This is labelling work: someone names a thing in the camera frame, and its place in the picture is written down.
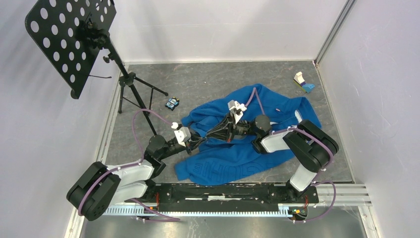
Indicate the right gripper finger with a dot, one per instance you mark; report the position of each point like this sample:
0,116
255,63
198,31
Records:
224,124
219,133

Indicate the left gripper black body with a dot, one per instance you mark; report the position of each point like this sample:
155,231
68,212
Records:
187,147

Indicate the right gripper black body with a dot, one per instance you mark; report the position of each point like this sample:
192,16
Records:
241,128

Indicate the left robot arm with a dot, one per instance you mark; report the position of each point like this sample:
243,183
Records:
101,186

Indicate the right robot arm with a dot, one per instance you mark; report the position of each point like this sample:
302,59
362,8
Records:
313,148

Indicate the small blue toy robot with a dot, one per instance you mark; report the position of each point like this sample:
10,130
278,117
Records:
172,103

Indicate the white blue toy block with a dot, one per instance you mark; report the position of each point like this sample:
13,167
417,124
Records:
300,81

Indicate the black perforated music stand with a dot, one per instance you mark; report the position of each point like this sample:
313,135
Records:
71,34

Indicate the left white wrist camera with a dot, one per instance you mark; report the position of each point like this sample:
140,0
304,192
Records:
182,133

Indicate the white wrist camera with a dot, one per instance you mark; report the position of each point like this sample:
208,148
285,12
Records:
182,133
236,110

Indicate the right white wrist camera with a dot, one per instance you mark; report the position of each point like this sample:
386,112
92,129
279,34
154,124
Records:
236,110

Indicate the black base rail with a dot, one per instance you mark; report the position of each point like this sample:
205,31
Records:
231,197

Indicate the white toothed cable tray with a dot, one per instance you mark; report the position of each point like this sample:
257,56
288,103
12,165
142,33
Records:
139,211

